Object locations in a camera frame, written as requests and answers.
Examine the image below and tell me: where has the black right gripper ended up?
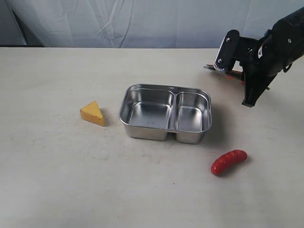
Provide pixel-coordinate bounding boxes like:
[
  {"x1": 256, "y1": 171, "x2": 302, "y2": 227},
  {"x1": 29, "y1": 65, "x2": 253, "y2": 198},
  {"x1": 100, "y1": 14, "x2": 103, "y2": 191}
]
[{"x1": 234, "y1": 35, "x2": 283, "y2": 108}]

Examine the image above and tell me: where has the dark transparent lunch box lid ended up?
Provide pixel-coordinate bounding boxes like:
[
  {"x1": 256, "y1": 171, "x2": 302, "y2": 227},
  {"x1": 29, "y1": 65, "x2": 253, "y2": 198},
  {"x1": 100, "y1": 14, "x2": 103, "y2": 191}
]
[{"x1": 203, "y1": 64, "x2": 245, "y2": 85}]

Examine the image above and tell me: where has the red sausage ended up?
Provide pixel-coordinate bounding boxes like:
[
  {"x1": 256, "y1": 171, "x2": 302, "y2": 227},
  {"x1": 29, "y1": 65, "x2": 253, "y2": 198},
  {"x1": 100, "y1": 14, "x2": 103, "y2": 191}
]
[{"x1": 210, "y1": 150, "x2": 247, "y2": 176}]

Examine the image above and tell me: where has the yellow cheese wedge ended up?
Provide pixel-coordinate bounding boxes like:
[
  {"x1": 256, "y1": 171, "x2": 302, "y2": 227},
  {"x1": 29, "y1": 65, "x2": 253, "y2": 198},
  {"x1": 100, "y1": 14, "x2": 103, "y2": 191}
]
[{"x1": 80, "y1": 101, "x2": 105, "y2": 126}]

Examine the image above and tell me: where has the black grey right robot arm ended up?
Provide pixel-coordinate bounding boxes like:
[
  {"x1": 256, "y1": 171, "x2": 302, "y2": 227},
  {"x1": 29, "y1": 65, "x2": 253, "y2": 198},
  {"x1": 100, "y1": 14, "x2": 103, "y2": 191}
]
[{"x1": 233, "y1": 8, "x2": 304, "y2": 107}]

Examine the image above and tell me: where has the steel two-compartment lunch box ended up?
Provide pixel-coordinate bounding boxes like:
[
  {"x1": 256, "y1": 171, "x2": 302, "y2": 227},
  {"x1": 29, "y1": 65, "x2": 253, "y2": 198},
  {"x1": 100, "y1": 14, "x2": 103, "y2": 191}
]
[{"x1": 119, "y1": 84, "x2": 212, "y2": 144}]

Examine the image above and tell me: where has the white backdrop cloth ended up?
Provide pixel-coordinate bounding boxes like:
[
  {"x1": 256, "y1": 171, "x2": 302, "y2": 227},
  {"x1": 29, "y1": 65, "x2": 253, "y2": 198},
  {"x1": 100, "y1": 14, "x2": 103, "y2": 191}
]
[{"x1": 0, "y1": 0, "x2": 304, "y2": 48}]

